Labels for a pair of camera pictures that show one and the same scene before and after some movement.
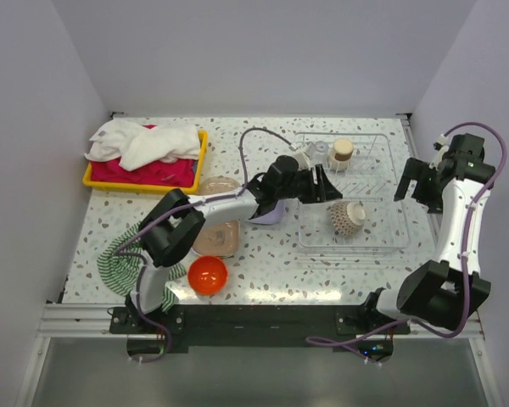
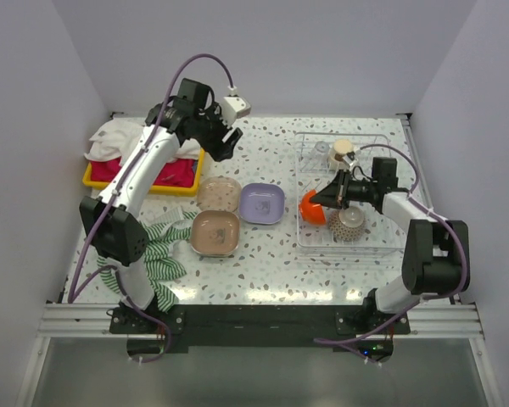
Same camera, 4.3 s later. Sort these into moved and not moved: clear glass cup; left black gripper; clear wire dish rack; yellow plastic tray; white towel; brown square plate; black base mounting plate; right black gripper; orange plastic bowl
Moved: orange plastic bowl; left black gripper; right black gripper
Not moved: black base mounting plate; clear glass cup; clear wire dish rack; white towel; yellow plastic tray; brown square plate
